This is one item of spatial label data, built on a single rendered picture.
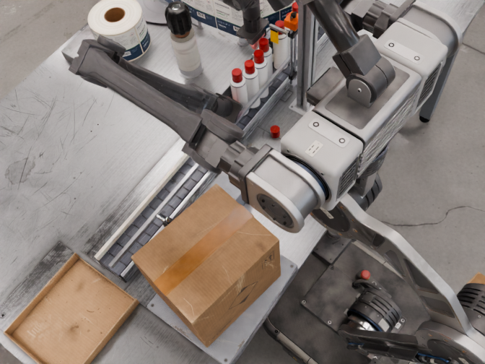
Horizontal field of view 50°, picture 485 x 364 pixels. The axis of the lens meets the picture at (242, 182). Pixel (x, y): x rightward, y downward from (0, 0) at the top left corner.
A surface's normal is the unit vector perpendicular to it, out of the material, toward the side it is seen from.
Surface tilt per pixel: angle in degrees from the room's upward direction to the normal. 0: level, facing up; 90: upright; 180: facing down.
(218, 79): 0
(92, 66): 36
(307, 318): 0
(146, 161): 0
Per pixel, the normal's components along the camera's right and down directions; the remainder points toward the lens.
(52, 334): -0.07, -0.49
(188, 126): -0.28, 0.08
